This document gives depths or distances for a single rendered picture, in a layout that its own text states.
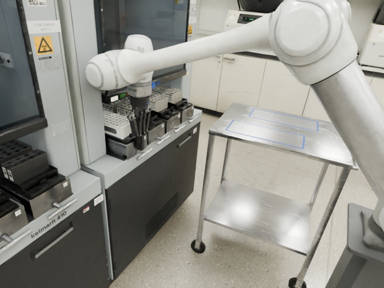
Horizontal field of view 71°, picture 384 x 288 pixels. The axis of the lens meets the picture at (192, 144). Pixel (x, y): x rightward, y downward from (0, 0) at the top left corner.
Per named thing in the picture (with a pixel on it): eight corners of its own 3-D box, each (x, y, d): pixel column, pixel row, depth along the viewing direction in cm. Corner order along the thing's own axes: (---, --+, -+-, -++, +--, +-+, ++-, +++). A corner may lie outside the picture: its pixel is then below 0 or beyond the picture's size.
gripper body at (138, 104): (138, 90, 107) (139, 111, 111) (124, 95, 100) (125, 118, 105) (154, 94, 104) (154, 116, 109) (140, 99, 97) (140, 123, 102)
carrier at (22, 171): (46, 166, 88) (42, 150, 85) (50, 168, 87) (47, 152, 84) (10, 184, 79) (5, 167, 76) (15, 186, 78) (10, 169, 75)
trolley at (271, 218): (189, 251, 162) (202, 128, 123) (213, 205, 200) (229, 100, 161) (305, 297, 142) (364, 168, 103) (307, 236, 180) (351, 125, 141)
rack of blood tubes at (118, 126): (71, 123, 121) (69, 110, 118) (88, 116, 129) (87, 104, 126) (122, 142, 110) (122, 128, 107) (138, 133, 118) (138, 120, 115)
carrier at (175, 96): (179, 99, 156) (179, 89, 153) (182, 100, 155) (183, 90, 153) (168, 104, 147) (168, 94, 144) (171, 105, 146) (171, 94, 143)
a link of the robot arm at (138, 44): (135, 74, 106) (114, 81, 95) (134, 31, 98) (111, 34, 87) (159, 79, 102) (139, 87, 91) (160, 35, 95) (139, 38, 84)
